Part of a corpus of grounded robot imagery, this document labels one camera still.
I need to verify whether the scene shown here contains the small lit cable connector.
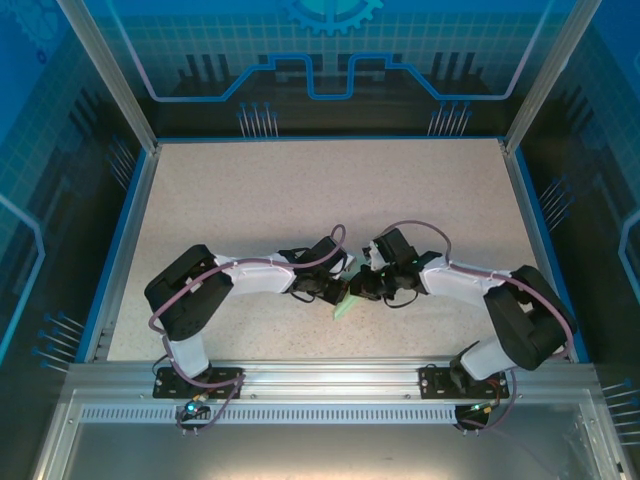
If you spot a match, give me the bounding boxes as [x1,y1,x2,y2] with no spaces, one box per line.
[467,399,502,417]
[182,397,210,421]

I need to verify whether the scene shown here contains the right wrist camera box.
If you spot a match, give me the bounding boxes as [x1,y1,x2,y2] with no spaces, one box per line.
[361,239,385,271]

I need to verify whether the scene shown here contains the aluminium side rail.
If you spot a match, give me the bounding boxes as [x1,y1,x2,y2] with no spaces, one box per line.
[499,139,586,364]
[82,142,162,364]

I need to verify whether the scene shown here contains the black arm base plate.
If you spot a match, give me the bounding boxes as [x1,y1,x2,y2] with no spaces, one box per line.
[153,366,245,400]
[418,364,512,400]

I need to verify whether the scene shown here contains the grey metal tray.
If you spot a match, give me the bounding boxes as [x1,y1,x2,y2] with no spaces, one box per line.
[29,388,632,480]

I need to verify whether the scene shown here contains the slotted white cable duct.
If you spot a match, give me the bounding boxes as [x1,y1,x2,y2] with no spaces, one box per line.
[78,405,585,426]

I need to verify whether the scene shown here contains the long aluminium mounting rail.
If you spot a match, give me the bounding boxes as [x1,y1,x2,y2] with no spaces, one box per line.
[66,355,600,401]

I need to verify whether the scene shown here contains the light green paper sheet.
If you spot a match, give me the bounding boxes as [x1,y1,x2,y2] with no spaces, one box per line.
[331,289,365,322]

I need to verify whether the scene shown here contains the aluminium frame post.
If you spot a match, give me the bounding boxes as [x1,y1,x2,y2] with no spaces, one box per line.
[53,0,162,155]
[501,0,605,155]

